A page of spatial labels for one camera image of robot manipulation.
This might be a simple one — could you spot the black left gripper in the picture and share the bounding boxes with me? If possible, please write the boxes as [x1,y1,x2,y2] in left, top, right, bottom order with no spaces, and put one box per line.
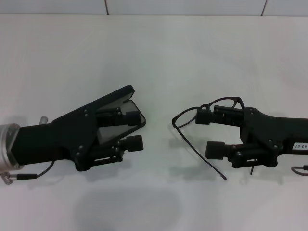
[11,107,100,172]

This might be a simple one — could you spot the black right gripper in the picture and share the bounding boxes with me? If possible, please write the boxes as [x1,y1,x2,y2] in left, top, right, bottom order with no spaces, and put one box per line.
[195,104,308,169]

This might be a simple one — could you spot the black thin-framed glasses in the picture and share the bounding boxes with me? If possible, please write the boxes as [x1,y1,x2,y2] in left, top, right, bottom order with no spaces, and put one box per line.
[171,97,246,181]

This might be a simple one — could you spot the black glasses case grey lining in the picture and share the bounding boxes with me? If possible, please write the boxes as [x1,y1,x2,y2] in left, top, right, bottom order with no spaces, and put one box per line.
[88,84,147,145]

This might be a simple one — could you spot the left arm grey cable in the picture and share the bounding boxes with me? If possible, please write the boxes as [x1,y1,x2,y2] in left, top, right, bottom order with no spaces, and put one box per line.
[0,160,55,185]

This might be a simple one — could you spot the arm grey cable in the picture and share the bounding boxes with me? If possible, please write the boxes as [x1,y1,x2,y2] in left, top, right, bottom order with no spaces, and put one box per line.
[0,160,55,185]
[290,165,308,177]

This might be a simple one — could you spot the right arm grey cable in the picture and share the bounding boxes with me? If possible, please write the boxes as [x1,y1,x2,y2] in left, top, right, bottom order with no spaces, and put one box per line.
[290,165,308,177]

